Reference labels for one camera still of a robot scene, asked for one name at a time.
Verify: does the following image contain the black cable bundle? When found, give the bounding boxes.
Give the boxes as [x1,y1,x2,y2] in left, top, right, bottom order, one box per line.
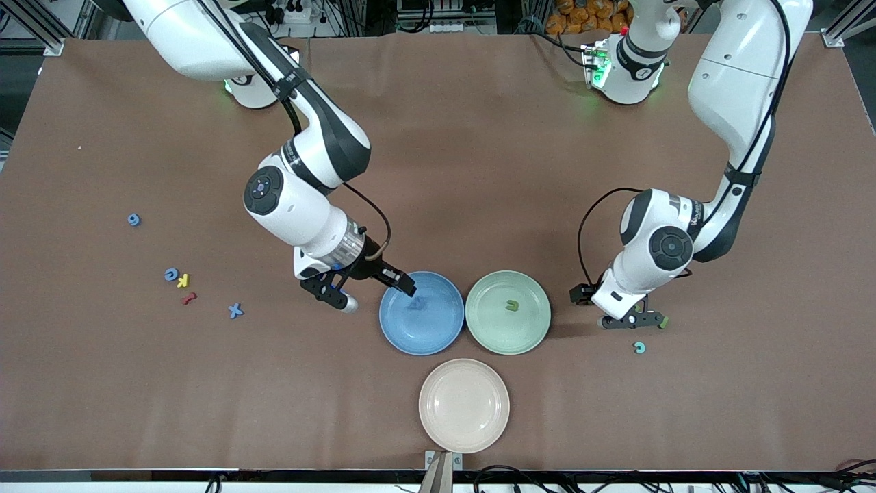
[472,464,661,493]

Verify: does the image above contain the black table edge rail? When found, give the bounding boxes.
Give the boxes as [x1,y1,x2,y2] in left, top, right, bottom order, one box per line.
[0,468,876,484]

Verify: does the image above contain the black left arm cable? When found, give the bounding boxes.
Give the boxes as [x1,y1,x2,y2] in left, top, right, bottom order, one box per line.
[577,0,795,288]

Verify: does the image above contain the brown table cover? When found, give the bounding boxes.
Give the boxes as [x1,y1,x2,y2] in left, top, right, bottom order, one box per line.
[0,33,876,473]

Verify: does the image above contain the green plate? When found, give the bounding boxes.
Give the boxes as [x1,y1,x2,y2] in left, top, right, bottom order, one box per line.
[465,270,552,355]

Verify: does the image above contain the blue plate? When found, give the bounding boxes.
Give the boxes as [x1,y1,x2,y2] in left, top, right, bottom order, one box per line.
[379,271,465,356]

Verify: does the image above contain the beige plate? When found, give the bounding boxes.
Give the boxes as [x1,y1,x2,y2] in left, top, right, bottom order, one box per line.
[419,358,511,454]

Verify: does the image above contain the orange packaged items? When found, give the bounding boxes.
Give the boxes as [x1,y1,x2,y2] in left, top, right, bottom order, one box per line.
[546,0,632,36]

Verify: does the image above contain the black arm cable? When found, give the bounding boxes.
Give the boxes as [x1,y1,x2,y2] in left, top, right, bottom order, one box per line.
[577,0,795,288]
[198,0,392,262]

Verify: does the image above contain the metal table bracket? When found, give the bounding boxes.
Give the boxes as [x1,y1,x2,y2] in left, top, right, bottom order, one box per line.
[424,451,464,493]

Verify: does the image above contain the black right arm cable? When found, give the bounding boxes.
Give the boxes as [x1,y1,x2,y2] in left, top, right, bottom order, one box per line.
[198,0,392,262]

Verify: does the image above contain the white power strip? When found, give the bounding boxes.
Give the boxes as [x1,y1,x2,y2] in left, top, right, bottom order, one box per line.
[272,0,331,23]
[409,19,467,35]

